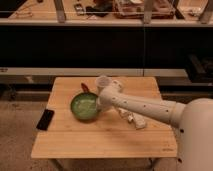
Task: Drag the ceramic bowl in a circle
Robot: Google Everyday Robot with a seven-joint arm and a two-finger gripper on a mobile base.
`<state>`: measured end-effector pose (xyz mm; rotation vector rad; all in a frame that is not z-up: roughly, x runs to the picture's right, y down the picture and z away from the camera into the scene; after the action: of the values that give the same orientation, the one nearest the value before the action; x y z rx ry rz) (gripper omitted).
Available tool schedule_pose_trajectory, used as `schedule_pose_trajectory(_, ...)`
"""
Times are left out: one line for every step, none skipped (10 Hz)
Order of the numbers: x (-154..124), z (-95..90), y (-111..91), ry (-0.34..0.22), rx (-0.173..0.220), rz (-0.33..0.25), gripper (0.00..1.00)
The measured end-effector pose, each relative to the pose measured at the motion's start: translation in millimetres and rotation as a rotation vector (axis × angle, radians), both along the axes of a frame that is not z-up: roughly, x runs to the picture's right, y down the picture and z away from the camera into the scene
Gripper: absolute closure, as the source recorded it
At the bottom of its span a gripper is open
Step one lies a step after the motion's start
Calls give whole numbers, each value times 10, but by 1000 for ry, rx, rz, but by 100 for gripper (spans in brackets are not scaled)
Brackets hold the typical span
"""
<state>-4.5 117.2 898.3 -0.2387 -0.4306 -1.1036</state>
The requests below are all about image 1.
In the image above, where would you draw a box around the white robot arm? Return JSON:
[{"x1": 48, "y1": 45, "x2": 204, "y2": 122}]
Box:
[{"x1": 96, "y1": 78, "x2": 213, "y2": 171}]

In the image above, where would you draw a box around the black smartphone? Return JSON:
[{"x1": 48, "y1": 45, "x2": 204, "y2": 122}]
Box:
[{"x1": 36, "y1": 109, "x2": 54, "y2": 131}]

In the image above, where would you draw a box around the brown red oblong object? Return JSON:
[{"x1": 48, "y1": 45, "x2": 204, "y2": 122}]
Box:
[{"x1": 81, "y1": 83, "x2": 90, "y2": 93}]

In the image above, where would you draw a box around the crumpled white cloth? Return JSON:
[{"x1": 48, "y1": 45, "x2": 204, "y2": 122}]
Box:
[{"x1": 116, "y1": 108, "x2": 146, "y2": 130}]

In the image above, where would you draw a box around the wicker tray on shelf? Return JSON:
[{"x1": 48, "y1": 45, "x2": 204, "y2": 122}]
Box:
[{"x1": 113, "y1": 0, "x2": 175, "y2": 18}]

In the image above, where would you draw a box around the small dark device on shelf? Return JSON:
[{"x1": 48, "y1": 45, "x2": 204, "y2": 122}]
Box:
[{"x1": 74, "y1": 3, "x2": 85, "y2": 16}]

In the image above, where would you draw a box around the translucent plastic cup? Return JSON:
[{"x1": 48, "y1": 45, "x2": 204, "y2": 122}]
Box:
[{"x1": 95, "y1": 75, "x2": 111, "y2": 93}]

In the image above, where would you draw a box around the green ceramic bowl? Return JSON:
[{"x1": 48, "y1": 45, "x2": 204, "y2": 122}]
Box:
[{"x1": 70, "y1": 92, "x2": 99, "y2": 121}]

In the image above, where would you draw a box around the wooden table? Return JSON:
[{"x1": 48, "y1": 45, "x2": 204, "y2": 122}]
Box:
[{"x1": 31, "y1": 77, "x2": 177, "y2": 159}]

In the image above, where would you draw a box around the black box at right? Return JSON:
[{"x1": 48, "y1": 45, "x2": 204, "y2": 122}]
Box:
[{"x1": 185, "y1": 55, "x2": 213, "y2": 83}]

